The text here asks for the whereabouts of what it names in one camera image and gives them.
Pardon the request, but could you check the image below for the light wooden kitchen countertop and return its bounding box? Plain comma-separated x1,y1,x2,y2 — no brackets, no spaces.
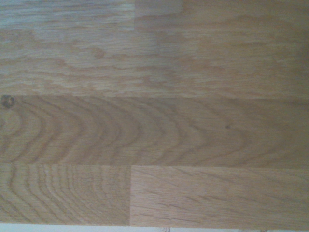
0,0,309,230

